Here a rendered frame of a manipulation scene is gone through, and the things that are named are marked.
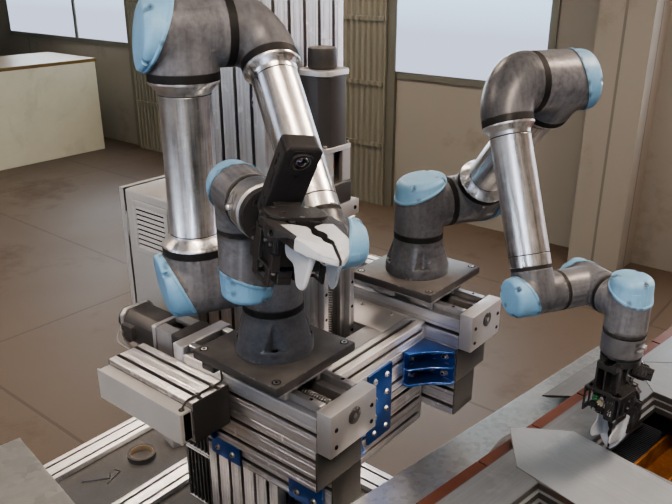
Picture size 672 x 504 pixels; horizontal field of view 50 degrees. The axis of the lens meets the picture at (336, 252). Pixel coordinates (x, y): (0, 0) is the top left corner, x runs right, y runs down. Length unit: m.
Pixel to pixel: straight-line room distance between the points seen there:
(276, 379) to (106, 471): 1.31
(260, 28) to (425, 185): 0.63
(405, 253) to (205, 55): 0.75
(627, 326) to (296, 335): 0.59
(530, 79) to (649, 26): 2.98
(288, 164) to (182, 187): 0.44
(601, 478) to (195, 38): 1.03
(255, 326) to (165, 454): 1.28
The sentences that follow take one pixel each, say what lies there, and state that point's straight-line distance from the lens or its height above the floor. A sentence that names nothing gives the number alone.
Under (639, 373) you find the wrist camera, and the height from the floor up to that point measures 1.01.
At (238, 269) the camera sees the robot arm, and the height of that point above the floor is 1.34.
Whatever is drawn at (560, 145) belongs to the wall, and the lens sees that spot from 4.85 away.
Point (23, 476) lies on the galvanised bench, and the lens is 1.17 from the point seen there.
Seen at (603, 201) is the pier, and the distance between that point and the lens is 4.54.
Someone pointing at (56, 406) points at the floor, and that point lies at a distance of 3.33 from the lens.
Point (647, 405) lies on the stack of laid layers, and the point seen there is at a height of 0.84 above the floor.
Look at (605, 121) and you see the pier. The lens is 4.45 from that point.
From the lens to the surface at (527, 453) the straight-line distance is 1.49.
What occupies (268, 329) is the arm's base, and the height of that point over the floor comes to 1.10.
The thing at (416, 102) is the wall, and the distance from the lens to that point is 5.32.
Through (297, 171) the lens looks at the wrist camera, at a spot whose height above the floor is 1.51.
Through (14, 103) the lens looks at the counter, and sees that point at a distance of 7.21.
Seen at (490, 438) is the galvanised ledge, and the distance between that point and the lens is 1.82.
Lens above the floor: 1.72
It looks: 22 degrees down
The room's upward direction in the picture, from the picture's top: straight up
